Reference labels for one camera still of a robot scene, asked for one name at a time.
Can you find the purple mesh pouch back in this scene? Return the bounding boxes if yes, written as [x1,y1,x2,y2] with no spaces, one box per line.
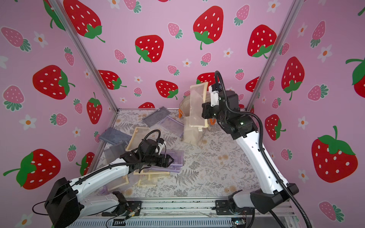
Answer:
[159,116,184,137]

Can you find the aluminium frame rail front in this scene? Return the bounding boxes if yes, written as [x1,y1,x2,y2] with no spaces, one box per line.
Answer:
[61,197,297,219]

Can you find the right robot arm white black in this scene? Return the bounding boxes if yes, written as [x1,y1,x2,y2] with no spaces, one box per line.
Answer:
[202,71,312,228]

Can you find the left frame post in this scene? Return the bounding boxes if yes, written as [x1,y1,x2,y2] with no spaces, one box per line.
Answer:
[49,0,119,113]

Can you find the grey mesh pouch far back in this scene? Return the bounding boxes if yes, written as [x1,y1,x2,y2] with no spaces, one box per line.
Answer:
[142,107,171,127]

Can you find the right frame post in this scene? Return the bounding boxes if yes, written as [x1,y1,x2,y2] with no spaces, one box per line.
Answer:
[245,0,304,111]

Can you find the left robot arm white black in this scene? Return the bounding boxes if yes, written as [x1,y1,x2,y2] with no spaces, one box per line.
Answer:
[44,130,174,228]

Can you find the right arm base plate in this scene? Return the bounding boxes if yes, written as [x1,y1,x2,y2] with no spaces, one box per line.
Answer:
[213,200,254,216]

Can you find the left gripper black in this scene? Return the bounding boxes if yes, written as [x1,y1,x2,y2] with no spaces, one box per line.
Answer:
[143,153,175,168]

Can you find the frame post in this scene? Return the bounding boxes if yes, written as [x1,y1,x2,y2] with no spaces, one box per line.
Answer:
[245,0,304,111]
[49,0,119,113]

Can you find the yellow-trim mesh pouch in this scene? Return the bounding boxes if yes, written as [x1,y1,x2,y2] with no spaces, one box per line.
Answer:
[125,127,150,152]
[133,170,170,187]
[189,82,208,128]

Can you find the grey mesh pouch left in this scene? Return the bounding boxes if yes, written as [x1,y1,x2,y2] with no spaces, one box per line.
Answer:
[99,127,132,145]

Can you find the purple-trim mesh pouch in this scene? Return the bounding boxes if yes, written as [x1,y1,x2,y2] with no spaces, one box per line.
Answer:
[151,150,184,173]

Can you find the beige canvas bag orange handles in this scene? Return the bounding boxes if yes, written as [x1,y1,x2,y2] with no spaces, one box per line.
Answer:
[178,95,209,146]

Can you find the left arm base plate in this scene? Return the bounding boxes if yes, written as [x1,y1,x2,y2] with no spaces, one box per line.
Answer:
[101,201,142,217]

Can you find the grey mesh pouch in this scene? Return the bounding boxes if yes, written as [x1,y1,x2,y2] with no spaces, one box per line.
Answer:
[99,127,132,145]
[142,107,171,127]

